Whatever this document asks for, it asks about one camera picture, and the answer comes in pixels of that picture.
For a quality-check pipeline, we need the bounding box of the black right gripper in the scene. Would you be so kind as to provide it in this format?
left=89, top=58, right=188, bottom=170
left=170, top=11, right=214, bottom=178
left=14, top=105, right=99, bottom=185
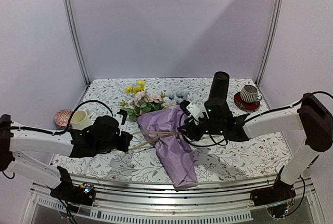
left=177, top=112, right=224, bottom=142

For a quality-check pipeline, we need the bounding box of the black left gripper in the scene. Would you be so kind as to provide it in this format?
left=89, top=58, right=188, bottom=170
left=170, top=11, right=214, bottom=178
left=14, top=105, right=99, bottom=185
left=95, top=130, right=133, bottom=155

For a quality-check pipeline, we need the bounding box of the flower bouquet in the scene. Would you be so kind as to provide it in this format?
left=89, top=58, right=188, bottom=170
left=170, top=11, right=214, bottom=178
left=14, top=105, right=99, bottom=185
left=120, top=80, right=198, bottom=190

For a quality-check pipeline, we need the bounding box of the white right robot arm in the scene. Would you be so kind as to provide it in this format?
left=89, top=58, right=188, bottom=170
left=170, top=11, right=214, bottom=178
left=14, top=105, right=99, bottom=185
left=178, top=93, right=332, bottom=201

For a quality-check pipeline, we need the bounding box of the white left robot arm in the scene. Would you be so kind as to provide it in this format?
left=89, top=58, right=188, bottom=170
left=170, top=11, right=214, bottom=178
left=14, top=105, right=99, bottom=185
left=1, top=114, right=133, bottom=200

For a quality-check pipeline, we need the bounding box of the tall black vase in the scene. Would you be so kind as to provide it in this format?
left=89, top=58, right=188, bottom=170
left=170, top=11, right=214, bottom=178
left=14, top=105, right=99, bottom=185
left=207, top=71, right=229, bottom=104

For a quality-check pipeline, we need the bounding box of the red round saucer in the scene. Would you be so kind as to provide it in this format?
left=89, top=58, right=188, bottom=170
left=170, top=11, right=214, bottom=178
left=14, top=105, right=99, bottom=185
left=234, top=92, right=260, bottom=112

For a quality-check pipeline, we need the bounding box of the striped ceramic cup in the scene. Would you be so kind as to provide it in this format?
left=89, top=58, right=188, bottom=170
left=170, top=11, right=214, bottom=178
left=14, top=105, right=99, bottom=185
left=240, top=85, right=262, bottom=103

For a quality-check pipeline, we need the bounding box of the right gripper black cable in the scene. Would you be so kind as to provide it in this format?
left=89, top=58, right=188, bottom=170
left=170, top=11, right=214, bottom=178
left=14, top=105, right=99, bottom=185
left=178, top=111, right=229, bottom=147

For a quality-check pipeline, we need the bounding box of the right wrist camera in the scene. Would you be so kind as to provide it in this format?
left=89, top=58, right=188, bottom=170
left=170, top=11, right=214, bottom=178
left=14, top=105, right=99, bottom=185
left=180, top=100, right=204, bottom=120

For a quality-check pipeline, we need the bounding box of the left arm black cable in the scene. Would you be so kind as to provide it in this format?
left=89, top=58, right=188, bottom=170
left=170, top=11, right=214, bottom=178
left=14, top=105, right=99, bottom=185
left=0, top=100, right=115, bottom=135

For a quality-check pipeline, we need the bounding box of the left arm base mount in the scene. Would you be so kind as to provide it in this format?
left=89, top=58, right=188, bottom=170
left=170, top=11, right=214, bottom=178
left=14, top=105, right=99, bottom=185
left=50, top=166, right=96, bottom=206

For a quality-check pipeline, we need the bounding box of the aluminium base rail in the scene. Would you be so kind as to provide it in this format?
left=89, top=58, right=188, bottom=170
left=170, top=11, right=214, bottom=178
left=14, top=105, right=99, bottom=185
left=21, top=175, right=325, bottom=223

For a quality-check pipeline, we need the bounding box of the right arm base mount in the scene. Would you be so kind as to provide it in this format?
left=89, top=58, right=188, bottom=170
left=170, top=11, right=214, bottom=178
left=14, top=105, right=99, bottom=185
left=250, top=166, right=296, bottom=219

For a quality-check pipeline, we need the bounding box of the right aluminium frame post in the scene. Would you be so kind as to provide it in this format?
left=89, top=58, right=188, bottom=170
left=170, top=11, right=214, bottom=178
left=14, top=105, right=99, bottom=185
left=255, top=0, right=283, bottom=86

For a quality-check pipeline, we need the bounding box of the aluminium frame post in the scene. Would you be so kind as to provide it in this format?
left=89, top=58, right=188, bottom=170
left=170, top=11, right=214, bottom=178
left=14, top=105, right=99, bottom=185
left=255, top=0, right=283, bottom=86
left=63, top=0, right=91, bottom=86

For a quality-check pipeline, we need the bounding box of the left aluminium frame post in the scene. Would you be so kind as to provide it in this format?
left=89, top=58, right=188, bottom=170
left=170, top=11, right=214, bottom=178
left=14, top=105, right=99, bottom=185
left=63, top=0, right=91, bottom=86

